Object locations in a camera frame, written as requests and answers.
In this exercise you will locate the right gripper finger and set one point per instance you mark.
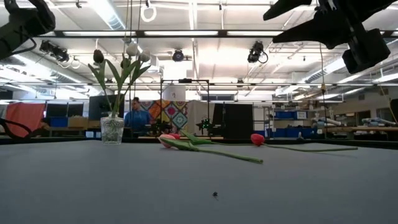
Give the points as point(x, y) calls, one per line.
point(311, 32)
point(289, 6)

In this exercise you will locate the white artificial tulip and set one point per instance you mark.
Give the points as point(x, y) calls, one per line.
point(132, 49)
point(144, 56)

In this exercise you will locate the pink artificial tulip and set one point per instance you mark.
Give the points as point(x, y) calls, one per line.
point(164, 139)

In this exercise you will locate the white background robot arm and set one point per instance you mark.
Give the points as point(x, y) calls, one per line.
point(329, 122)

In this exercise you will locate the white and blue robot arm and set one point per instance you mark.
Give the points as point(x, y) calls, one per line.
point(377, 121)

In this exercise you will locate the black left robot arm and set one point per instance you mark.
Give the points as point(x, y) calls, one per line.
point(6, 43)

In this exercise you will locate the clear glass vase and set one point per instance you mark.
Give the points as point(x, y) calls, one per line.
point(112, 130)

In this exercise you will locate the black ceiling spotlight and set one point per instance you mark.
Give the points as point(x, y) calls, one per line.
point(255, 51)
point(59, 54)
point(178, 56)

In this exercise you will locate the blue shelf bins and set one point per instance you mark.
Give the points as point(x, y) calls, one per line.
point(286, 115)

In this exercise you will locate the dark background screens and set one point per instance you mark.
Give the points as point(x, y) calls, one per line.
point(57, 110)

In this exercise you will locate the wooden background table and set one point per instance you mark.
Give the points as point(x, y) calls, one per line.
point(373, 128)

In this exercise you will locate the orange cloth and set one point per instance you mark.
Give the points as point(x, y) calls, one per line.
point(25, 116)

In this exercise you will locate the row of blue bins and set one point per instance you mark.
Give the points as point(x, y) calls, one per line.
point(289, 133)

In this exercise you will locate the blue storage bin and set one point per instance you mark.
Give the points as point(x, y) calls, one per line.
point(59, 122)

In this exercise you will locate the large black monitor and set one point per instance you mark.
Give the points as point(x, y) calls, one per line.
point(94, 109)

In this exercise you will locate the cardboard box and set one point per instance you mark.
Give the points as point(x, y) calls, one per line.
point(77, 122)

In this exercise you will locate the black panel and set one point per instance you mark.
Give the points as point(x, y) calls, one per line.
point(233, 121)

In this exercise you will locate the background robot with green lights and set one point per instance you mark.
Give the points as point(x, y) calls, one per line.
point(204, 124)

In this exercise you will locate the person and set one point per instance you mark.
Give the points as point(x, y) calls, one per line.
point(136, 119)

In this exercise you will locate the white hanging sign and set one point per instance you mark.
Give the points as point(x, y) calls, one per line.
point(174, 93)

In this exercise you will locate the colourful patchwork quilt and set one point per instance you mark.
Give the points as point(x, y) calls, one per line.
point(174, 115)

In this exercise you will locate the blue table mat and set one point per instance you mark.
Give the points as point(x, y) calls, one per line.
point(199, 186)

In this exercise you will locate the thin black frame bar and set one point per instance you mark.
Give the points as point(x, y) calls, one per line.
point(280, 84)

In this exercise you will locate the frame bar with light strips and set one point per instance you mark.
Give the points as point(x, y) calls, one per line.
point(222, 33)

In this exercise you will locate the black metal stand frame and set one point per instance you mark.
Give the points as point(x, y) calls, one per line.
point(185, 80)

